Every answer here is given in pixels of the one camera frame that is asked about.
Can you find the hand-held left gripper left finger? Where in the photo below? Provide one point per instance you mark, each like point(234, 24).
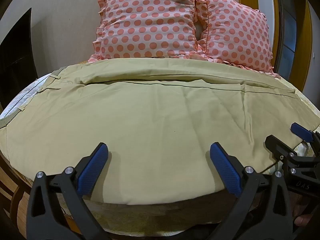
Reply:
point(93, 170)

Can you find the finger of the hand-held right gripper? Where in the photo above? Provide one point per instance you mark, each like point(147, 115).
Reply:
point(302, 132)
point(276, 148)

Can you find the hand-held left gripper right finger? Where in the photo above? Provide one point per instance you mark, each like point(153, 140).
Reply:
point(225, 173)

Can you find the person's right hand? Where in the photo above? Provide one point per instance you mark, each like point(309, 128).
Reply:
point(305, 211)

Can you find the glass window pane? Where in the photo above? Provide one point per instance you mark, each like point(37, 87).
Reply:
point(291, 35)

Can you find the small pink polka dot pillow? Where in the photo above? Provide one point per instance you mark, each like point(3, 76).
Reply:
point(237, 35)

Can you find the large pink polka dot pillow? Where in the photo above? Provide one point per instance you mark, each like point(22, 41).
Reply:
point(147, 20)

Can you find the wooden bed frame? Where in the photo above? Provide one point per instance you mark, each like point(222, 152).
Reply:
point(13, 192)

